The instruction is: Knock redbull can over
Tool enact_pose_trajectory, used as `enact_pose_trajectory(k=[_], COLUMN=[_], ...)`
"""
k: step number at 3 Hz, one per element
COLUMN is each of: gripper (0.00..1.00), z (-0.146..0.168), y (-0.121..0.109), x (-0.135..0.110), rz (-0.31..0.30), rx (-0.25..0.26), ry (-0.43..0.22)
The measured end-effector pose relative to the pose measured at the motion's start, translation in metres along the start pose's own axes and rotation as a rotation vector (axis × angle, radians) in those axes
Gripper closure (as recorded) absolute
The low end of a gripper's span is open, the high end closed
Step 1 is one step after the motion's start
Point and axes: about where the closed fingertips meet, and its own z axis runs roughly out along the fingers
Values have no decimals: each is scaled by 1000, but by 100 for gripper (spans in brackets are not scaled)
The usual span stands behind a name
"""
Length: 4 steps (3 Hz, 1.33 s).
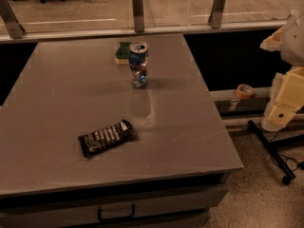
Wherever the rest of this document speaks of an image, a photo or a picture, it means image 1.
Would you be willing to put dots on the crushed redbull can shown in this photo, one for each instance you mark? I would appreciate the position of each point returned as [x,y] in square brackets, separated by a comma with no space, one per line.
[138,61]

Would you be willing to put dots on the metal glass bracket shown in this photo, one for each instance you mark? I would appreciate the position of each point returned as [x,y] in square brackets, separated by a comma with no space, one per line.
[215,17]
[14,28]
[137,6]

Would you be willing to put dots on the grey table drawer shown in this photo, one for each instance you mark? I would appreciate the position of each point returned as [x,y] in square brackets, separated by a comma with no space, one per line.
[176,208]

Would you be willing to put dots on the orange tape roll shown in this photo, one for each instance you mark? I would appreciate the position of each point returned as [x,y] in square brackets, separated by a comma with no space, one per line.
[245,92]

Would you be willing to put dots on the right metal glass bracket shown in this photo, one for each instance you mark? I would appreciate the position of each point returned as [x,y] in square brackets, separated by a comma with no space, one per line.
[215,17]

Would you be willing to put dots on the green yellow sponge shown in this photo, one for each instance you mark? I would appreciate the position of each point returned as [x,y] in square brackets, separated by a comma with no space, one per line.
[122,54]

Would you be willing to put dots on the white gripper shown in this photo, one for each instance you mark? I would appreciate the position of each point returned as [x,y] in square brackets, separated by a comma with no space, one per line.
[294,42]

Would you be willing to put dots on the black drawer handle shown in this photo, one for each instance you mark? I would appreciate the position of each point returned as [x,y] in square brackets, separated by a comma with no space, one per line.
[116,212]

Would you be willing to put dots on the black stand leg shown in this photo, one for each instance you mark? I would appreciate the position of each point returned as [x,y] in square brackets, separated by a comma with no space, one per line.
[273,146]

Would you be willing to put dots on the left metal glass bracket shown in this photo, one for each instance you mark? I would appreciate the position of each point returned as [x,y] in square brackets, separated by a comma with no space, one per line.
[14,28]

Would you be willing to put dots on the middle metal glass bracket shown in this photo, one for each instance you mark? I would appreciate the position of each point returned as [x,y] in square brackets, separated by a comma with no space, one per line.
[137,6]

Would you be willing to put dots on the black snack bar wrapper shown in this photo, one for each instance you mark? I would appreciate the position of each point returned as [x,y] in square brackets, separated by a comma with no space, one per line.
[106,138]

